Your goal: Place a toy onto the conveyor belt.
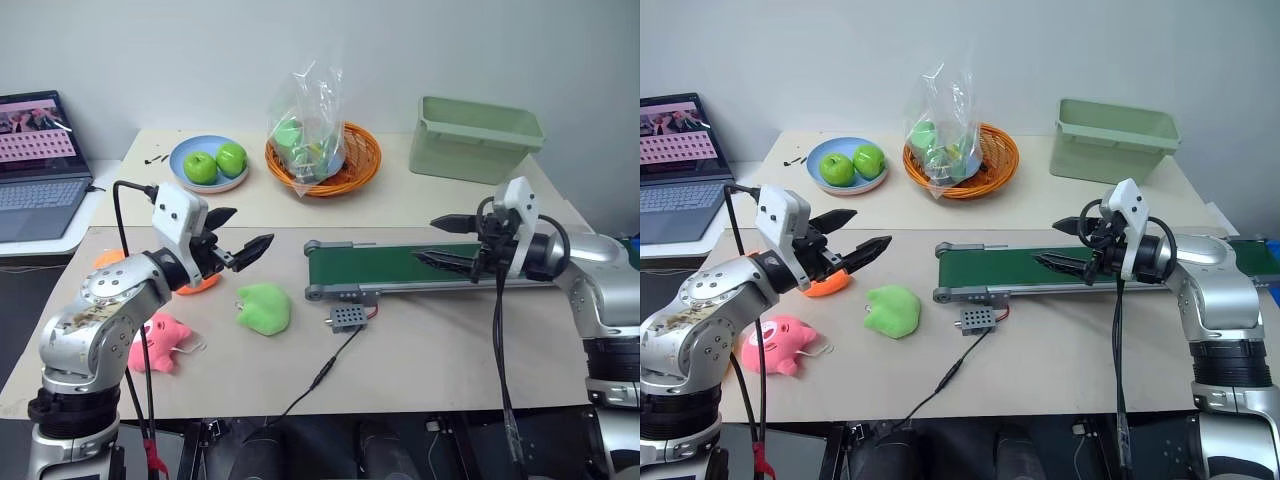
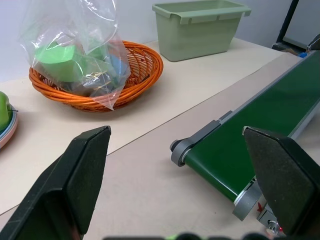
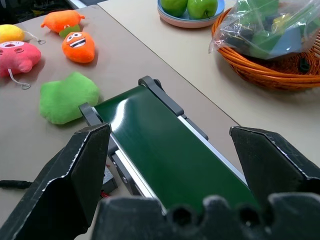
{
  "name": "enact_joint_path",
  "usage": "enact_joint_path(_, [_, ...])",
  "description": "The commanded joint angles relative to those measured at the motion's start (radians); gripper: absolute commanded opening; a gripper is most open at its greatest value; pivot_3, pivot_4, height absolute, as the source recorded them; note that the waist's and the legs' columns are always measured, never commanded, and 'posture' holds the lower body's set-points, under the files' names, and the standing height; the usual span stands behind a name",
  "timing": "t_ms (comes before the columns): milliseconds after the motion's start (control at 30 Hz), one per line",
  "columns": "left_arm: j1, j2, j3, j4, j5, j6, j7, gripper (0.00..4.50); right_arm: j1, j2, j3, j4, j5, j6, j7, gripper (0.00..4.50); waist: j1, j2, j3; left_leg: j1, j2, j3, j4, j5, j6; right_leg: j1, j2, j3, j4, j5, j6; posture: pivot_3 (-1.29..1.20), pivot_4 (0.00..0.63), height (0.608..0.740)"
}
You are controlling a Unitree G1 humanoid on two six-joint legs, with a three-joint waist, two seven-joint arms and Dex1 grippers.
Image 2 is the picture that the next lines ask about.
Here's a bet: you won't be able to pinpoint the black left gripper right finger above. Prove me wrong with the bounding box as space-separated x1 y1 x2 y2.
242 125 320 236

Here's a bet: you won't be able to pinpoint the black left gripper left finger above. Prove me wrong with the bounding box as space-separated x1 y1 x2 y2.
0 125 112 240

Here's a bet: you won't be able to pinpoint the green conveyor belt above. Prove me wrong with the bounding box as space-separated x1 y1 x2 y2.
169 48 320 236

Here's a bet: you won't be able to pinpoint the pink and blue plates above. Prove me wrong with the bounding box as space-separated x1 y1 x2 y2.
0 109 19 150

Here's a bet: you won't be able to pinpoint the green apple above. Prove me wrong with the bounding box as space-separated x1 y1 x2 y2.
0 91 12 131

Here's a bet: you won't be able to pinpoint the orange wicker basket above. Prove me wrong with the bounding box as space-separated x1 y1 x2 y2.
28 40 165 113

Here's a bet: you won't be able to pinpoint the clear plastic bag with toys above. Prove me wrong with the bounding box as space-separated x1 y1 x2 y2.
16 0 131 111

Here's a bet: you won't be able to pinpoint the sage green plastic bin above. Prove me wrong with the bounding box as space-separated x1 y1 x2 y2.
151 0 252 63

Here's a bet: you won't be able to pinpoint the black metal frame post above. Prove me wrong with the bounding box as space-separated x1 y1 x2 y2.
271 0 320 52

